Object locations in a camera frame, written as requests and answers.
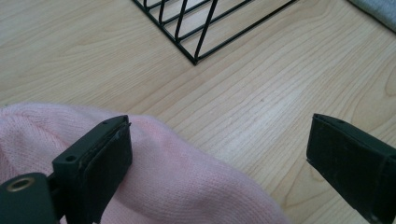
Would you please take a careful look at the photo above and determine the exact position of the pink knit hat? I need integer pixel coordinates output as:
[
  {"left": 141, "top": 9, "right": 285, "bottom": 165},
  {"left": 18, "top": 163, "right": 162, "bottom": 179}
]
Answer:
[{"left": 0, "top": 102, "right": 292, "bottom": 224}]

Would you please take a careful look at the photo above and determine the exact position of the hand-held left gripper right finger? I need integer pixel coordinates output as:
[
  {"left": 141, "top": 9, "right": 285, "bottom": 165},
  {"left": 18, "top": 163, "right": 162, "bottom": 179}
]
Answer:
[{"left": 305, "top": 113, "right": 396, "bottom": 224}]

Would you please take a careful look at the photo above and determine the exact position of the grey knit hat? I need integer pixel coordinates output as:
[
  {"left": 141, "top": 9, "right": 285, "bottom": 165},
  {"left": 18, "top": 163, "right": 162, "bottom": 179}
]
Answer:
[{"left": 346, "top": 0, "right": 396, "bottom": 34}]

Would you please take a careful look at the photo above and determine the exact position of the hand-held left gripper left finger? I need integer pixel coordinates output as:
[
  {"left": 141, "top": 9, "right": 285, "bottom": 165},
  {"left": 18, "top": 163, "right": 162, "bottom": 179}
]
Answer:
[{"left": 51, "top": 115, "right": 134, "bottom": 224}]

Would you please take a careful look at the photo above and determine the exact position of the black wire rack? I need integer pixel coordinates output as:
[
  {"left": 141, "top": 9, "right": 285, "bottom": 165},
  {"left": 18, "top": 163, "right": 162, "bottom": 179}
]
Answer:
[{"left": 132, "top": 0, "right": 298, "bottom": 66}]

